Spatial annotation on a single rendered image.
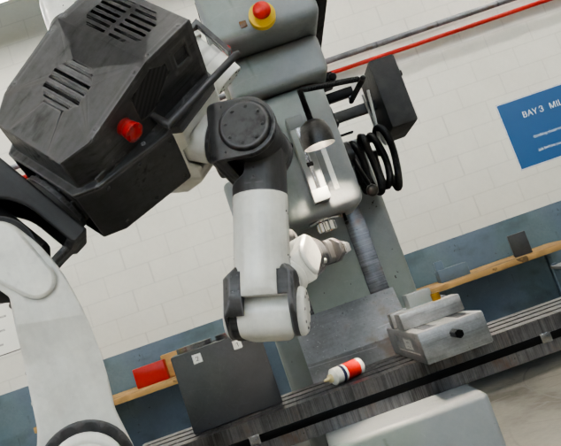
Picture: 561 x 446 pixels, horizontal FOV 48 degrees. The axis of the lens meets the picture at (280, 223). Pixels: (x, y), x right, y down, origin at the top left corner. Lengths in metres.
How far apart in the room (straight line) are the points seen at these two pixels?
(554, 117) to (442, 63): 1.14
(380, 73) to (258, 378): 0.92
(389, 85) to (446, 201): 4.17
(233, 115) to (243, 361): 0.74
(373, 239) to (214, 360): 0.68
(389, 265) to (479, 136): 4.33
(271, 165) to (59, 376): 0.45
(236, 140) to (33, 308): 0.39
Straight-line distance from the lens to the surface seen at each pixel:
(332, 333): 1.91
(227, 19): 1.49
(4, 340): 6.32
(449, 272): 5.29
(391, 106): 1.88
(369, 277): 1.95
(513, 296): 6.10
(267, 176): 1.00
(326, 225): 1.56
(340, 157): 1.52
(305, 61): 1.55
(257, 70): 1.54
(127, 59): 0.99
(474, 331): 1.42
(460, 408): 1.38
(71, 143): 0.97
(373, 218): 1.97
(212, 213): 5.87
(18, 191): 1.06
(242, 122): 0.99
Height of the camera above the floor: 1.15
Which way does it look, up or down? 7 degrees up
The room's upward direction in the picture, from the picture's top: 19 degrees counter-clockwise
